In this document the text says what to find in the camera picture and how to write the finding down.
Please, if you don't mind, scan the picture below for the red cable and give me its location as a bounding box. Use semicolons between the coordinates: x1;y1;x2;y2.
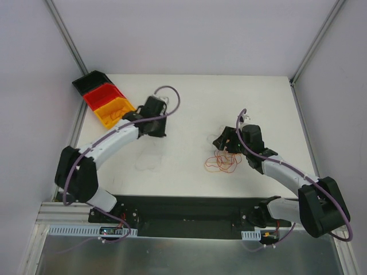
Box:
204;150;243;175

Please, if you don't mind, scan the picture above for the orange cable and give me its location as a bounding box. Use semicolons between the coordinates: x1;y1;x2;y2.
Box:
107;108;126;121

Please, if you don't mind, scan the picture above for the white cable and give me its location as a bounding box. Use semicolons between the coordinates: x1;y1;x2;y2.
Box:
135;153;164;172

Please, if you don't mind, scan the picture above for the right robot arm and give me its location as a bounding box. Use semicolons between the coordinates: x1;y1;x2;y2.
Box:
213;124;351;238

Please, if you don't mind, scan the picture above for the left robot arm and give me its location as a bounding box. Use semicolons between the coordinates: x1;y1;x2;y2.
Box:
54;96;167;223

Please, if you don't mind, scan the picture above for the yellow bin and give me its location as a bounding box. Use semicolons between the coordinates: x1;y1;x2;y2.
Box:
94;97;136;129

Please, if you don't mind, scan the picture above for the red bin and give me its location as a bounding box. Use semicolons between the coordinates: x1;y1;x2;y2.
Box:
83;83;126;111

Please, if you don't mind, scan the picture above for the black bin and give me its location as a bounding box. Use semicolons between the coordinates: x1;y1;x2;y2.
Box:
72;70;113;96

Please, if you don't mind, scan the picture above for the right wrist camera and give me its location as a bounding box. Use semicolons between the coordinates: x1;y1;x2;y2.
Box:
239;114;252;127

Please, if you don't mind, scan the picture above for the right cable duct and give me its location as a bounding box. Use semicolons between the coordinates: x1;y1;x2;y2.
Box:
241;229;279;241

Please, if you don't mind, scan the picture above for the cable duct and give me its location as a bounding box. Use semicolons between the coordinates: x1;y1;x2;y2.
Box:
241;229;279;241
48;225;138;238

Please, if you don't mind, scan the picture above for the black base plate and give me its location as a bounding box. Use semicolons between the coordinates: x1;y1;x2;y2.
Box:
88;195;291;239

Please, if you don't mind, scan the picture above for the left cable duct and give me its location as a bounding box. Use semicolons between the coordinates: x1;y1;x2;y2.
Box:
48;225;138;238

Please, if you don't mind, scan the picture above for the left aluminium frame post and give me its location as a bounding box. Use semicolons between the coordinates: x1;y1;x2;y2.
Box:
44;0;88;76

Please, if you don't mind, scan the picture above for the aluminium frame post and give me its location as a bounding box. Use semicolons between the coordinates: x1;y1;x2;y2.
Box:
290;0;347;87
44;0;88;76

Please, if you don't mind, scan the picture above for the right aluminium frame post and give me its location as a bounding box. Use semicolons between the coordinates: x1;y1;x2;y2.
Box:
290;0;347;87

